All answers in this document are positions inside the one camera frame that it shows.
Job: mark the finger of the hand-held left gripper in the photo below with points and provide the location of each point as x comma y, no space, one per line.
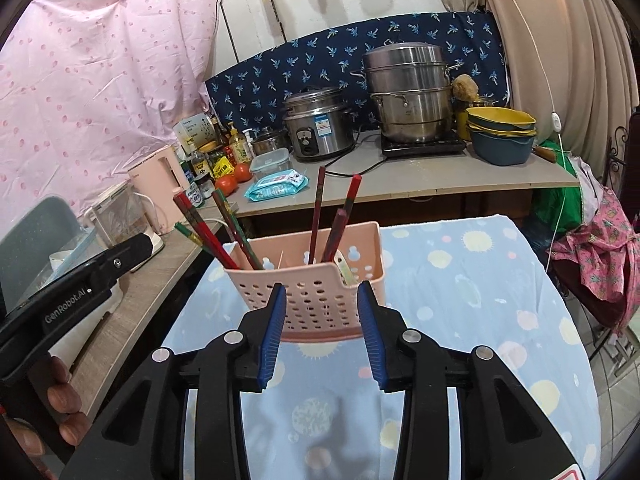
127,257

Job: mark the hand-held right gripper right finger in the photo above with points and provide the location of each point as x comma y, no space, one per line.
372,332

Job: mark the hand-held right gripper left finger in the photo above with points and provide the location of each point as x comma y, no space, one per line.
272,332

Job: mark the pink perforated plastic basket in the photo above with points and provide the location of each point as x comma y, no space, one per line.
320,300

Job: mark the green chopstick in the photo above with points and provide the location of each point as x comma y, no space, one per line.
187,233

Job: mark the bright red patterned chopstick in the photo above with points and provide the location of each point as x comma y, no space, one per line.
350,200

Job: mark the person's left hand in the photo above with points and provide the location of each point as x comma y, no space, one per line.
62,385

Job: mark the wooden side table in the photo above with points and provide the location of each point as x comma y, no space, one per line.
150,285

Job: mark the clear blender jug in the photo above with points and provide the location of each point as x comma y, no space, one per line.
120,215

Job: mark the white storage box grey lid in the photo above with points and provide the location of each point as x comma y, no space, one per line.
35,240

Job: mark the pink electric kettle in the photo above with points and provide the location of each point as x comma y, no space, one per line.
155,180

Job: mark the light blue printed tablecloth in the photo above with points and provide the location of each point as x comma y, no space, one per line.
475,300

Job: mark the red tomato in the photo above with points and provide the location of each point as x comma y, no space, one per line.
243,172
226,186

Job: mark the printed carton box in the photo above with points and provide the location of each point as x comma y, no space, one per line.
195,132

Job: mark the blue wet wipes pack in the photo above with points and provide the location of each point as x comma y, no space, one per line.
275,186

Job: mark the group of condiment bottles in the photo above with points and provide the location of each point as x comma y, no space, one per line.
232,147

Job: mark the clear food container blue lid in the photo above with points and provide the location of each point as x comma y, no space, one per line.
270,162

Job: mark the pink dotted curtain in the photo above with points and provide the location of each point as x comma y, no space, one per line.
100,85

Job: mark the beige kitchen counter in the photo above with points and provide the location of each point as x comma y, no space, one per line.
450,175

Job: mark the small steel pot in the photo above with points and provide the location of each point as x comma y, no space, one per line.
267,142

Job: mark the black induction cooker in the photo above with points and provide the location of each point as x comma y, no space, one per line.
425,146

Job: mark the steel rice cooker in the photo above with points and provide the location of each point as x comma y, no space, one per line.
320,130

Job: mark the dark blue bowl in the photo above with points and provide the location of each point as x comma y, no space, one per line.
500,152

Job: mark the green bag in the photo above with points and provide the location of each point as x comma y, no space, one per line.
550,195

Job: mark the stacked steel steamer pot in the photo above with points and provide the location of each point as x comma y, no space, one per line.
405,95

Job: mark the pink floral garment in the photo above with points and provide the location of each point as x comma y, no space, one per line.
605,250

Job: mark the white stool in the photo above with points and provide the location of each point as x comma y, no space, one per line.
620,345

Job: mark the brown loofah sponge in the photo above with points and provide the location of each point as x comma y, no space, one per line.
465,87

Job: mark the navy floral cloth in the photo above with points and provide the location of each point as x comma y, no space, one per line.
325,55

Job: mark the dark wooden chair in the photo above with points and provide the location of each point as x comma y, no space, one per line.
625,155

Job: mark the beige curtain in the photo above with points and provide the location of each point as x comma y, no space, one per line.
575,35

